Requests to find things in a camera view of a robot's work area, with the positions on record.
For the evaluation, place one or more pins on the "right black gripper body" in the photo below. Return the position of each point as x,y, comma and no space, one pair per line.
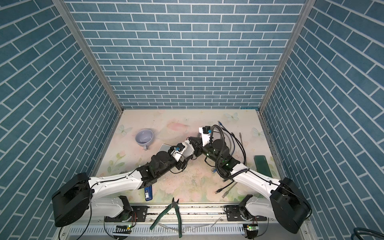
199,150

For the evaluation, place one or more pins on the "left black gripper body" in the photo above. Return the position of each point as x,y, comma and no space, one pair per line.
179,165

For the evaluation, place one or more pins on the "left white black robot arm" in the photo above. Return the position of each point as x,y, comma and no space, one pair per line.
75,198

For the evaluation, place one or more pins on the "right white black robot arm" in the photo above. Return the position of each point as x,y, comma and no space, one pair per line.
283,200

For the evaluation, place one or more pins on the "blue black handheld tool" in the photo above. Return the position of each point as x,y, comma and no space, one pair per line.
148,193

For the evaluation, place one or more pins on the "lavender ceramic cup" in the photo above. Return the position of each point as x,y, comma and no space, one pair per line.
144,138

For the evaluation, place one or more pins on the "left controller board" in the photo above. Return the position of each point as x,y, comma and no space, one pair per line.
121,232

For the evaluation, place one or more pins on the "controller board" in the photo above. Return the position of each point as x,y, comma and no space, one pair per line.
121,232
251,231

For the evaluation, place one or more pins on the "right controller board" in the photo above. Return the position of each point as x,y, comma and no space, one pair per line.
251,231

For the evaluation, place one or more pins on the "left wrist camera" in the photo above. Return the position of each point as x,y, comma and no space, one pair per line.
177,152

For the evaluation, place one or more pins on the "aluminium front rail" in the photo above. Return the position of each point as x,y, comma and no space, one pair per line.
193,219

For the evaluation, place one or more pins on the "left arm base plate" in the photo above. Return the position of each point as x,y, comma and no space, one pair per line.
137,214

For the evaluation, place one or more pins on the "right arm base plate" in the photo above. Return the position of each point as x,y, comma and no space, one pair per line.
235,213

